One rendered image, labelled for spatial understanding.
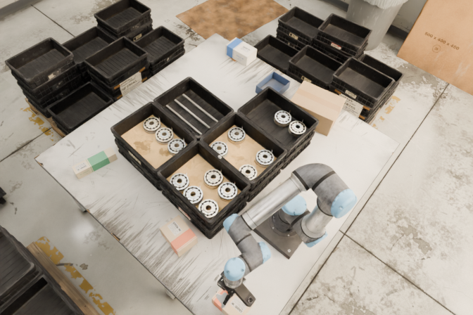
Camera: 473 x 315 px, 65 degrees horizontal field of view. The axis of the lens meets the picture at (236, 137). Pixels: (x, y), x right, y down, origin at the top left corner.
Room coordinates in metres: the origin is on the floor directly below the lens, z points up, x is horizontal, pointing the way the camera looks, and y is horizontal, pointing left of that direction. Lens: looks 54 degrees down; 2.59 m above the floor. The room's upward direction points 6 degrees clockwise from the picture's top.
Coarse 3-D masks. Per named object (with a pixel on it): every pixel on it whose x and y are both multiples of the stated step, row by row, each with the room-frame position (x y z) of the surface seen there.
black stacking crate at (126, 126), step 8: (144, 112) 1.37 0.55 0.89; (152, 112) 1.41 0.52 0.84; (160, 112) 1.36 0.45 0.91; (128, 120) 1.28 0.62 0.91; (136, 120) 1.32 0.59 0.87; (160, 120) 1.37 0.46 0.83; (168, 120) 1.32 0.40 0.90; (120, 128) 1.24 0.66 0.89; (128, 128) 1.27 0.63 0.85; (176, 128) 1.28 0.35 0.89; (184, 136) 1.23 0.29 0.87; (120, 144) 1.17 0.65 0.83; (128, 152) 1.11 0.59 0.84; (136, 160) 1.07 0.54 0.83; (144, 168) 1.03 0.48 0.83; (152, 176) 0.98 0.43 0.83
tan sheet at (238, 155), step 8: (224, 136) 1.29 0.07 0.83; (248, 136) 1.31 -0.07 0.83; (232, 144) 1.24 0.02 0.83; (240, 144) 1.25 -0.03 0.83; (248, 144) 1.26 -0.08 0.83; (256, 144) 1.26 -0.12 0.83; (232, 152) 1.19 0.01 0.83; (240, 152) 1.20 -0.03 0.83; (248, 152) 1.20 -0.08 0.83; (256, 152) 1.21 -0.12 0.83; (232, 160) 1.13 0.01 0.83; (240, 160) 1.14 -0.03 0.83; (248, 160) 1.14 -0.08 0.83; (256, 168) 1.10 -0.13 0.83; (264, 168) 1.10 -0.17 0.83
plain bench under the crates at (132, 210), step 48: (144, 96) 1.66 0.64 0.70; (240, 96) 1.74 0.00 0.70; (288, 96) 1.79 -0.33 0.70; (96, 144) 1.24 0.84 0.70; (336, 144) 1.42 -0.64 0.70; (384, 144) 1.46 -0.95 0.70; (96, 192) 0.92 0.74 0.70; (144, 192) 0.95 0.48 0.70; (144, 240) 0.67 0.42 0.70; (192, 288) 0.46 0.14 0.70; (288, 288) 0.51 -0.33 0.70
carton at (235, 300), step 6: (216, 294) 0.43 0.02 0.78; (216, 300) 0.40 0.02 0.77; (234, 300) 0.41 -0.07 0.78; (240, 300) 0.41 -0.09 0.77; (216, 306) 0.39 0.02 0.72; (228, 306) 0.38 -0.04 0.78; (234, 306) 0.39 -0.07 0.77; (240, 306) 0.39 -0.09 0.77; (252, 306) 0.40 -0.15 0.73; (222, 312) 0.37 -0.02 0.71; (228, 312) 0.36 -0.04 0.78; (234, 312) 0.36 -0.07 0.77; (240, 312) 0.36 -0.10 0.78; (246, 312) 0.36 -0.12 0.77
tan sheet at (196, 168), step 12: (180, 168) 1.05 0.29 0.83; (192, 168) 1.06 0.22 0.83; (204, 168) 1.07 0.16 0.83; (168, 180) 0.97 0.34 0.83; (192, 180) 0.98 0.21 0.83; (228, 180) 1.00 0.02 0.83; (204, 192) 0.92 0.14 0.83; (216, 192) 0.93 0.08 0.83; (228, 192) 0.93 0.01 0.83; (240, 192) 0.94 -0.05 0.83
